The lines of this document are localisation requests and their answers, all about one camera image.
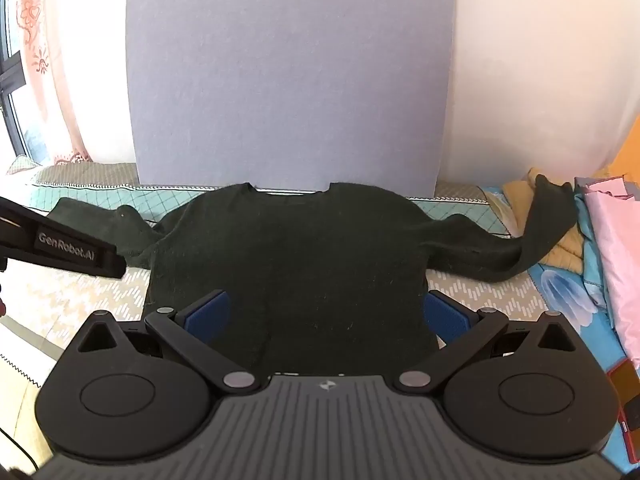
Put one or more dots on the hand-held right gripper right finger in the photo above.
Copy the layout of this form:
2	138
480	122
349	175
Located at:
445	317

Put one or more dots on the dark window frame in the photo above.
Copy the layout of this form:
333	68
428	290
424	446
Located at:
12	75

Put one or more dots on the blue floral blanket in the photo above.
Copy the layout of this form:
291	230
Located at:
560	285

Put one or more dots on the pink cloth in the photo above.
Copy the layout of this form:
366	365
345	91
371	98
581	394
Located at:
617	260

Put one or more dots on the red phone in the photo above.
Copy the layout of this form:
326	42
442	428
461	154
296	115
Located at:
627	385

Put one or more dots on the floral print curtain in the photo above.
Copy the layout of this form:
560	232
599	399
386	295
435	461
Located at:
60	60

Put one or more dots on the yellow cloth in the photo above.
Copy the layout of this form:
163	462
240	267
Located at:
517	192

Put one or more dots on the orange fabric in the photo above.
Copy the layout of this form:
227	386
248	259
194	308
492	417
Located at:
627	160

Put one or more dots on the patterned beige bed sheet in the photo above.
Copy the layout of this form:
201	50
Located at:
90	290

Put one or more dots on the dark green sweater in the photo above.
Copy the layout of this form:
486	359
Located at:
290	270

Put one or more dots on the grey-blue upright board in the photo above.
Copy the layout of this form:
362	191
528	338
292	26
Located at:
290	70

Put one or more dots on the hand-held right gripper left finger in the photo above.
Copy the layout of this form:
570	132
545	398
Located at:
210	312

